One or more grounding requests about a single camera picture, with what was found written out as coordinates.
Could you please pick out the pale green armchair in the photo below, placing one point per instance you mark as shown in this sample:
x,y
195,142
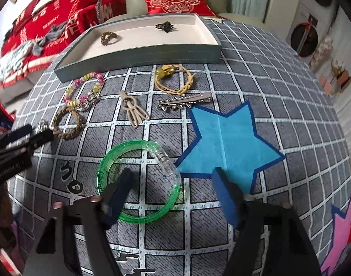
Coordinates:
x,y
135,0

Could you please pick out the sunflower hair clip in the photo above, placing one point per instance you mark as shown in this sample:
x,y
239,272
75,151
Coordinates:
x,y
164,70

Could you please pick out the round red black fan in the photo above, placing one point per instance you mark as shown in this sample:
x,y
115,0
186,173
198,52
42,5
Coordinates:
x,y
304,38

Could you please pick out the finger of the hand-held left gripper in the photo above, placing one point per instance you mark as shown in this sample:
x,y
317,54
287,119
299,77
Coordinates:
x,y
40,138
19,132

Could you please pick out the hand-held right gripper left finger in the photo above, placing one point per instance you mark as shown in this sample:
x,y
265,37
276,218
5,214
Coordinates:
x,y
121,189

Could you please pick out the small flower ornament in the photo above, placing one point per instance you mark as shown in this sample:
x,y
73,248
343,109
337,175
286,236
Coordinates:
x,y
340,73

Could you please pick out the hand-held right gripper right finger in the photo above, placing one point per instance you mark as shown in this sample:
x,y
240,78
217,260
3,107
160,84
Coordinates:
x,y
225,198

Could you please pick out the pale green paper note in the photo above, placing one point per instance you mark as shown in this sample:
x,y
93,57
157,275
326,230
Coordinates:
x,y
217,19

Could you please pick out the green translucent bangle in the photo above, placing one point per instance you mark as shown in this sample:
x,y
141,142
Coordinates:
x,y
164,161

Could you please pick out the white patterned cloth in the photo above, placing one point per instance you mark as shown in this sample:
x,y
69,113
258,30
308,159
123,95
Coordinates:
x,y
9,63

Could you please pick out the small silver charm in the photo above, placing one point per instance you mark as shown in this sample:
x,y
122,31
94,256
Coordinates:
x,y
42,125

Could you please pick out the beige hair clip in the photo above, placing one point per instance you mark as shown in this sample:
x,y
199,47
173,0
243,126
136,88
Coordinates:
x,y
132,112

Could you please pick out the red printed blanket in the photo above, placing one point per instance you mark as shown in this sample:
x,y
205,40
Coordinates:
x,y
86,11

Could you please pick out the grey cloth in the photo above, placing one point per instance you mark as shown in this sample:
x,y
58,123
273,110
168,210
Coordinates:
x,y
53,31

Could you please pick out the black hair clip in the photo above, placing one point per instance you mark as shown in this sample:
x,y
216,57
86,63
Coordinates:
x,y
164,26

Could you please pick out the white flower bouquet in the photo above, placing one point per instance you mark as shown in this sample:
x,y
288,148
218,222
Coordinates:
x,y
322,49

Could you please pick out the silver hair clip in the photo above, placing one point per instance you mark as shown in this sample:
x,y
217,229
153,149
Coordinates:
x,y
187,100

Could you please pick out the grey jewelry tray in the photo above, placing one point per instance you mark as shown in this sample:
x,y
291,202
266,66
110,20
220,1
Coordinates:
x,y
152,38

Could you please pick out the silver heart pendant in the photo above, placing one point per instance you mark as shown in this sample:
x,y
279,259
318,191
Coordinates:
x,y
83,105

